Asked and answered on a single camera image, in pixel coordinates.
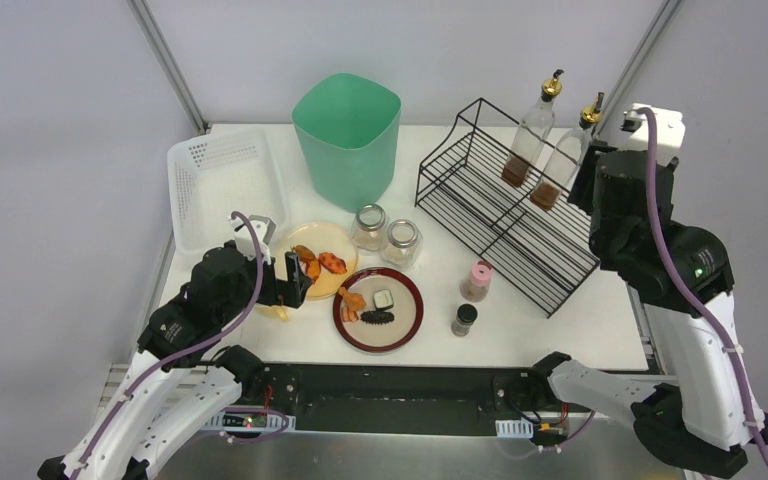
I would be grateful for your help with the shrimp piece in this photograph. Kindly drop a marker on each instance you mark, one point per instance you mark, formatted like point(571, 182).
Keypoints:
point(349, 316)

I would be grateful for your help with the fried chicken wing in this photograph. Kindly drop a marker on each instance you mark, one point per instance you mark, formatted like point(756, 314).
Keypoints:
point(309, 260)

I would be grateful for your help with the red rimmed plate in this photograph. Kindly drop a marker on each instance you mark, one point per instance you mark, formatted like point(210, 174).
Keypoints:
point(408, 309)

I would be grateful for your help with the cream plate with leaf pattern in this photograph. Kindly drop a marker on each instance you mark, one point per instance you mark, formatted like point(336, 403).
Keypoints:
point(319, 237)

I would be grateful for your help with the glass jar with grains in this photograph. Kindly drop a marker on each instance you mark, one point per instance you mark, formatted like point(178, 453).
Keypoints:
point(403, 242)

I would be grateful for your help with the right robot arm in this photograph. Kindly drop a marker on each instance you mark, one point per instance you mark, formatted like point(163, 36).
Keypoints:
point(683, 279)

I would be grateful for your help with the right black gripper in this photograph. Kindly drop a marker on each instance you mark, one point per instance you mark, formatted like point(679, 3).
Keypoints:
point(582, 183)

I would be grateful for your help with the white plastic basket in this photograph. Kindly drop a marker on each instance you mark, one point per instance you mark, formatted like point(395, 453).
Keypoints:
point(213, 175)

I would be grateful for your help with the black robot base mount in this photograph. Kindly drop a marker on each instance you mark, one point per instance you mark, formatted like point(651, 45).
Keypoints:
point(453, 401)

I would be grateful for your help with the black wire rack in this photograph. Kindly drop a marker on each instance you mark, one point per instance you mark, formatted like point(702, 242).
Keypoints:
point(543, 254)

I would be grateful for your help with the black sea cucumber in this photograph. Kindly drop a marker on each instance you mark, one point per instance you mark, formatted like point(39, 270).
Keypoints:
point(377, 317)

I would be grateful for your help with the sushi roll piece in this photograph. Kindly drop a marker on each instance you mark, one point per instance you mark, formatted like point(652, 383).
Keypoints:
point(383, 299)

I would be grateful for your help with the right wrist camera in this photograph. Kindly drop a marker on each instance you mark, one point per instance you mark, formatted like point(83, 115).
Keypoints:
point(670, 131)

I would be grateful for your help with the gold spout oil bottle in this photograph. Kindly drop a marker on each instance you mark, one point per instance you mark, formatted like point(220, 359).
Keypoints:
point(531, 133)

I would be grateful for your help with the green plastic bin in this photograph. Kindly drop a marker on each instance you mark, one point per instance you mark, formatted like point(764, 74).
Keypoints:
point(348, 128)

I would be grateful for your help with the glass jar with rice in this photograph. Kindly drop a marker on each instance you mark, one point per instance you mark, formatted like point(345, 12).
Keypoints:
point(368, 230)

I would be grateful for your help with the black lid pepper shaker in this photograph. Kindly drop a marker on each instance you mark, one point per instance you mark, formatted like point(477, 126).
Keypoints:
point(466, 315)

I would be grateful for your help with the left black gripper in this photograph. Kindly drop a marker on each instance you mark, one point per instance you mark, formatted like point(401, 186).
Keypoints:
point(294, 279)

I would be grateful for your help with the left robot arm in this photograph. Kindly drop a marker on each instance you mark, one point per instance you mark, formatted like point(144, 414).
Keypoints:
point(135, 438)

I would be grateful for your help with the fried chicken nugget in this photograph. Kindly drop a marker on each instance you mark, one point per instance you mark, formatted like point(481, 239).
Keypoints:
point(354, 301)

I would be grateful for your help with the pink lid spice shaker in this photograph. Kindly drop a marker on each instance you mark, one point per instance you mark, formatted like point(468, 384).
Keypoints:
point(476, 284)

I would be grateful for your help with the yellow mug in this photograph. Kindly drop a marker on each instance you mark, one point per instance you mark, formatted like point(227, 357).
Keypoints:
point(275, 312)

